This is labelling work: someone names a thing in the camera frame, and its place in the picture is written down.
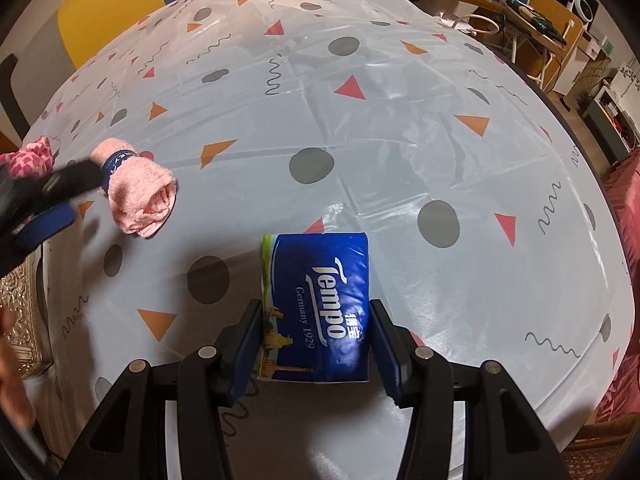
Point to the patterned plastic tablecloth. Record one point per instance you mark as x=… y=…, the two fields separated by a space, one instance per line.
x=489 y=234

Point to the blue Tempo tissue pack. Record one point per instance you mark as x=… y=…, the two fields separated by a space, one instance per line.
x=315 y=296

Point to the wicker rattan chair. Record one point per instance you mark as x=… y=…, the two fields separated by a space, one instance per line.
x=606 y=450

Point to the person hand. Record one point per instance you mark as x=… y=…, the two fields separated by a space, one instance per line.
x=15 y=403

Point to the ornate silver tissue box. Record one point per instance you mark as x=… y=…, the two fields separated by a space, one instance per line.
x=22 y=293

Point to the grey yellow blue chair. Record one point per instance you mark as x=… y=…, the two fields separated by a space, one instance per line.
x=53 y=38

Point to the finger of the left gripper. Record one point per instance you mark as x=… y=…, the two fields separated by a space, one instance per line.
x=69 y=182
x=44 y=226

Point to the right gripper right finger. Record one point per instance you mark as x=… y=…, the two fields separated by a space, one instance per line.
x=390 y=354

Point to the pink spotted plush toy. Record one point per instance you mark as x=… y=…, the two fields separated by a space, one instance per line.
x=32 y=160

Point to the pink towel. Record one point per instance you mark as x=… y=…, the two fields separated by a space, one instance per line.
x=141 y=193

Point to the white fan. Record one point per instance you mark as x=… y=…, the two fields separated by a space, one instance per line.
x=583 y=10

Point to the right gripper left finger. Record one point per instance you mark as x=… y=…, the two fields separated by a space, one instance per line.
x=238 y=347

